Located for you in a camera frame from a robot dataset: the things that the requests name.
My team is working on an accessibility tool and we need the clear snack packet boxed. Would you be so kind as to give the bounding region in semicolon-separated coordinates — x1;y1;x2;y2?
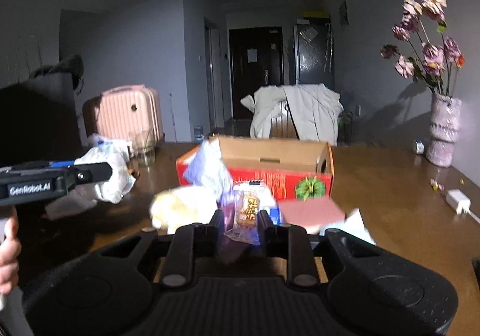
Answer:
225;191;260;246

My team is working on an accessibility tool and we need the pink sponge block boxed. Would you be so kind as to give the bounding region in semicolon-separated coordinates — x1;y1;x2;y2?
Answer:
278;195;345;234

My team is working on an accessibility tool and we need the blue tissue box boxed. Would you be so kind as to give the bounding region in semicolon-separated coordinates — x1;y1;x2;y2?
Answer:
233;181;282;226

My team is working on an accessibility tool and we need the pink textured vase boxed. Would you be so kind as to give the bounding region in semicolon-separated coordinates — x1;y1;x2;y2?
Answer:
426;93;462;168

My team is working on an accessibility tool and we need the white power adapter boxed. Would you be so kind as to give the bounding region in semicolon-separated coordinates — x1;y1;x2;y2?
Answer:
446;189;471;215

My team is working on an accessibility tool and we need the dried pink flower bouquet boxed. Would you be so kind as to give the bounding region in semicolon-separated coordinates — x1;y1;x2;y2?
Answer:
380;0;465;98

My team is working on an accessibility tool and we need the pink suitcase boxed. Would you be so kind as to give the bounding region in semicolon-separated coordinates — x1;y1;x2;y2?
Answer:
82;85;165;146

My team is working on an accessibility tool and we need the beige coat on chair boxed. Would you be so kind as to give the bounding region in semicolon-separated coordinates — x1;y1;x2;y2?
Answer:
240;83;343;146

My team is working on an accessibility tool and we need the red cardboard box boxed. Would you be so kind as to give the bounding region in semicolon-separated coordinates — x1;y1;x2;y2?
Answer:
176;136;335;200

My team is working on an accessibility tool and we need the small candy wrapper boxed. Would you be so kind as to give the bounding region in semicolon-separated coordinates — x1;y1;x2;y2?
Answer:
430;179;444;191

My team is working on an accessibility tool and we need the dark grey refrigerator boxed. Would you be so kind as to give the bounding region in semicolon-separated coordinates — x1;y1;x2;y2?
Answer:
294;18;335;89

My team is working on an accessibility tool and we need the wooden chair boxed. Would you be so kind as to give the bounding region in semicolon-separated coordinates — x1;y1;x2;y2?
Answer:
269;100;299;139

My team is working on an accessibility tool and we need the white folded paper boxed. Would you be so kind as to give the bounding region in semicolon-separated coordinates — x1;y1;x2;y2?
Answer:
319;208;376;245

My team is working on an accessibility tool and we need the dark entrance door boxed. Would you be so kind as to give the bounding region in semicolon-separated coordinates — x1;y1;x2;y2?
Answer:
229;26;285;120

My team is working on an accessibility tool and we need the white plastic bag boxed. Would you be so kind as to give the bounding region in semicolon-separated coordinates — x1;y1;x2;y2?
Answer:
75;134;136;204

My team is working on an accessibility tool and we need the person's left hand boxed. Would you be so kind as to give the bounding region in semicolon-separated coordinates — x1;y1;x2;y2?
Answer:
0;212;21;295

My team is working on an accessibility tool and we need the lavender cloth pouch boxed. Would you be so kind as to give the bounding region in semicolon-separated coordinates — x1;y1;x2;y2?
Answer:
182;138;233;204

